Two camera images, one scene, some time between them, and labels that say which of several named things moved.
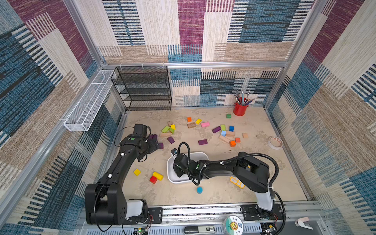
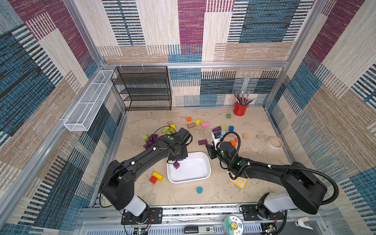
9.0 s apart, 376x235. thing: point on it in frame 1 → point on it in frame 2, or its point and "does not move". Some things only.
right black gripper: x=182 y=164 → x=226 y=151
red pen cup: x=239 y=110 does not move
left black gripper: x=154 y=144 → x=185 y=155
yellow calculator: x=237 y=182 does not move
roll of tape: x=275 y=142 does not move
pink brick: x=205 y=124 does not move
